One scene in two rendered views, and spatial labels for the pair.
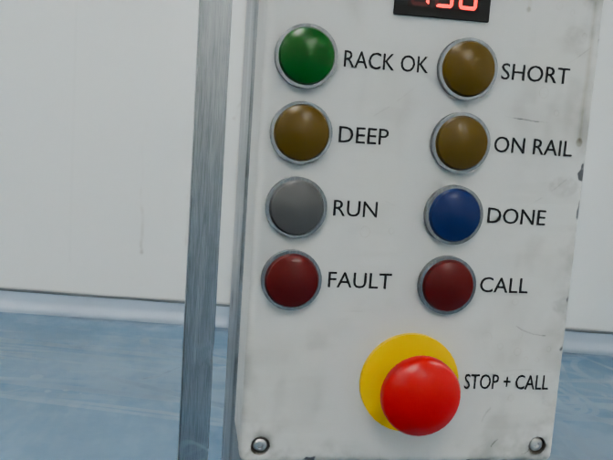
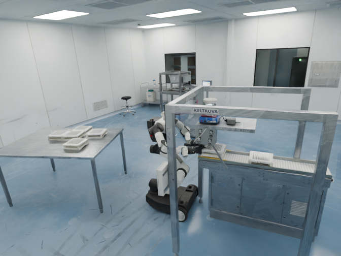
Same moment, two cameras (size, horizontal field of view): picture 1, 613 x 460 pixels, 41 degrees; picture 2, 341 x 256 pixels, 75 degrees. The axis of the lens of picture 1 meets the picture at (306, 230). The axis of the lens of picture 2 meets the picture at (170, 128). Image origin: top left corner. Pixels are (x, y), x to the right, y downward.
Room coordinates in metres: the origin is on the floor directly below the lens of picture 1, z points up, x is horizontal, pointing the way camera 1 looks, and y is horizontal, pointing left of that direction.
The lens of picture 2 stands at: (1.45, -1.46, 2.06)
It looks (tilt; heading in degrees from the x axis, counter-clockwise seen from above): 19 degrees down; 123
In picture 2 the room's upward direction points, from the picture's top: 3 degrees counter-clockwise
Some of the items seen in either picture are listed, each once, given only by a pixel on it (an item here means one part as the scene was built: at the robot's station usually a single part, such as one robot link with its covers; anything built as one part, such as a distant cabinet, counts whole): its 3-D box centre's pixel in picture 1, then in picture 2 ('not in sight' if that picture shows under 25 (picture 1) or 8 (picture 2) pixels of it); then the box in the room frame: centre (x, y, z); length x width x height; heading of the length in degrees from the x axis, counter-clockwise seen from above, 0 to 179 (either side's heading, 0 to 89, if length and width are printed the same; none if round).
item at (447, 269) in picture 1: (448, 286); not in sight; (0.40, -0.07, 0.96); 0.03 x 0.01 x 0.03; 100
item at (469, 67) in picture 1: (468, 68); not in sight; (0.40, -0.07, 1.06); 0.03 x 0.01 x 0.03; 100
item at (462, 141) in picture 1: (462, 142); not in sight; (0.40, -0.07, 1.03); 0.03 x 0.01 x 0.03; 100
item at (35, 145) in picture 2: not in sight; (64, 140); (-1.64, 0.29, 0.85); 1.50 x 1.10 x 0.04; 24
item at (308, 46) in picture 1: (306, 56); not in sight; (0.39, 0.01, 1.06); 0.03 x 0.01 x 0.03; 100
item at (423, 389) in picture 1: (412, 386); not in sight; (0.40, -0.06, 0.90); 0.04 x 0.04 x 0.04; 10
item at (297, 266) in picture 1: (291, 280); not in sight; (0.39, 0.01, 0.96); 0.03 x 0.01 x 0.03; 100
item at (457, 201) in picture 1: (454, 214); not in sight; (0.40, -0.07, 0.99); 0.03 x 0.01 x 0.03; 100
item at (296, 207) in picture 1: (296, 207); not in sight; (0.39, 0.01, 0.99); 0.03 x 0.01 x 0.03; 100
